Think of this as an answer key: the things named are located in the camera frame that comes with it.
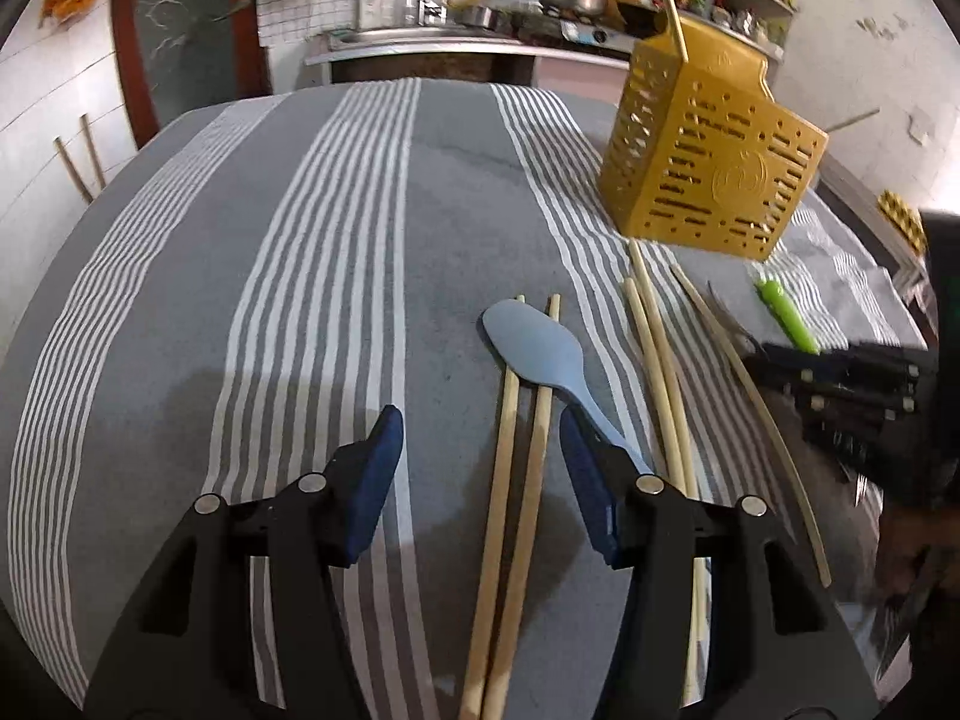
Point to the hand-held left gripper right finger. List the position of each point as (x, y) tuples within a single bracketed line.
[(589, 495)]

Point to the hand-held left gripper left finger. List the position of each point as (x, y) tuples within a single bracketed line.
[(379, 484)]

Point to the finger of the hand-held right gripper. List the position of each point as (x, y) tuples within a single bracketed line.
[(855, 409), (847, 361)]

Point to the wooden chopstick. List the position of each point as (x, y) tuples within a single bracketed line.
[(670, 4), (499, 480), (652, 384), (781, 444), (660, 330), (534, 465)]

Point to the blue plastic rice spoon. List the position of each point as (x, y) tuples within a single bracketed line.
[(536, 349)]

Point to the yellow perforated utensil holder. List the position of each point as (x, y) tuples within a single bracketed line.
[(712, 187)]

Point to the person's right hand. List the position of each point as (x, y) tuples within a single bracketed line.
[(904, 540)]

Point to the dark metal utensil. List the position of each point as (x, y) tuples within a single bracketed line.
[(911, 615)]

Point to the grey striped tablecloth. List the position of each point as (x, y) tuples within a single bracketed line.
[(337, 240)]

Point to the steel gas stove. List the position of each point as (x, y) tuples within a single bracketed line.
[(577, 28)]

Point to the brown kitchen counter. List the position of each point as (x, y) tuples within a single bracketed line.
[(450, 54)]

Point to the wooden stick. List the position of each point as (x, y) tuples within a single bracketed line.
[(93, 151), (73, 171)]

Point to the steel kitchen sink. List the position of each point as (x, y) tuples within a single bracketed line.
[(405, 36)]

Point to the small steel pot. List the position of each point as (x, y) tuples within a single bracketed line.
[(478, 16)]

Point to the brown framed glass door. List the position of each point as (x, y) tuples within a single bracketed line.
[(187, 22)]

